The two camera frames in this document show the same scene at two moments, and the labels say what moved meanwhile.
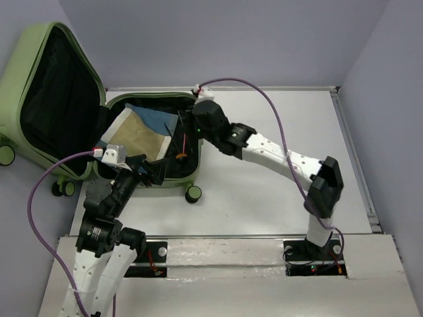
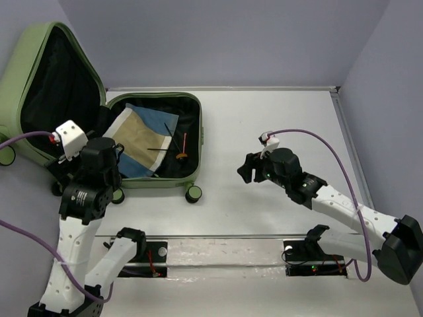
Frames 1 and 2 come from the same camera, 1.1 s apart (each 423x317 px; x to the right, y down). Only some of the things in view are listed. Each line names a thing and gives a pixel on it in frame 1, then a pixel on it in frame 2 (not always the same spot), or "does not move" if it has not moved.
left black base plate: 156,252 does not move
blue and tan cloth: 141,132 does not move
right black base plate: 303,258 does not move
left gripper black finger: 152,172 to 65,170
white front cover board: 246,277 does not move
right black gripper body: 205,133 to 279,180
